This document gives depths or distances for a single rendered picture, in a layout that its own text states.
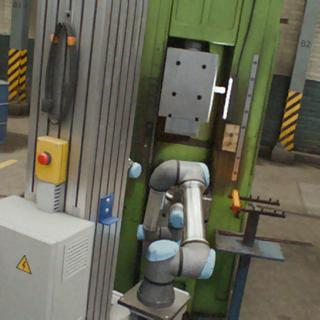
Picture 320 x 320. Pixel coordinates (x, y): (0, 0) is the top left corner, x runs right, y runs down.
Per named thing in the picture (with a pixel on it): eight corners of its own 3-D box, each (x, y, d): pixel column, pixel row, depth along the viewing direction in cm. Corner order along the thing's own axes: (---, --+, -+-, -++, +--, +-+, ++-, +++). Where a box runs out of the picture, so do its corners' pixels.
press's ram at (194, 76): (222, 124, 280) (233, 56, 270) (158, 115, 280) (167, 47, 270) (216, 113, 320) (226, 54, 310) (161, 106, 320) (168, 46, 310)
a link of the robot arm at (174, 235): (157, 241, 238) (160, 221, 235) (178, 243, 239) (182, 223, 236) (158, 248, 230) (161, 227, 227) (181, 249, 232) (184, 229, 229)
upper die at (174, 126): (197, 136, 282) (199, 121, 280) (163, 132, 282) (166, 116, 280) (195, 124, 323) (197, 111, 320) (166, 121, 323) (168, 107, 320)
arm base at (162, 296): (163, 312, 177) (167, 289, 174) (129, 298, 183) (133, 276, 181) (180, 296, 190) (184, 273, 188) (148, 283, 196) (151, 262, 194)
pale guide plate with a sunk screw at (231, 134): (235, 152, 296) (240, 126, 291) (221, 150, 296) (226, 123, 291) (235, 151, 298) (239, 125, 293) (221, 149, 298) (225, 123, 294)
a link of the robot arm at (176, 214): (167, 228, 227) (170, 212, 225) (168, 220, 237) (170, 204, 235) (183, 231, 227) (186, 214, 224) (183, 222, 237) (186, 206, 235)
